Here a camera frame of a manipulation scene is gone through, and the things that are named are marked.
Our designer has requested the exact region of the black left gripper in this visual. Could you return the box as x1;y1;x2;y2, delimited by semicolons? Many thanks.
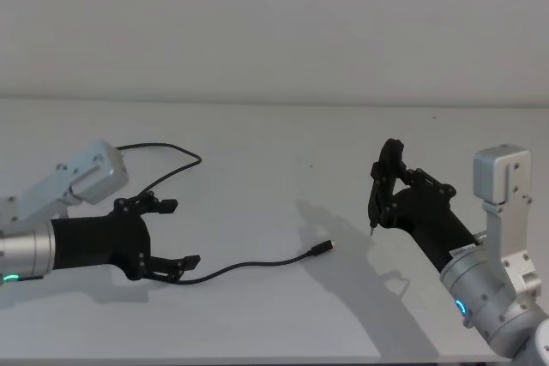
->
50;192;202;285

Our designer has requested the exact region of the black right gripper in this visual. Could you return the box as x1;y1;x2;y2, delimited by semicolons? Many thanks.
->
369;159;480;275

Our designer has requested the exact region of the thin black cable with plug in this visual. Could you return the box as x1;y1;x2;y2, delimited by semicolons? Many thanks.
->
115;141;335;285

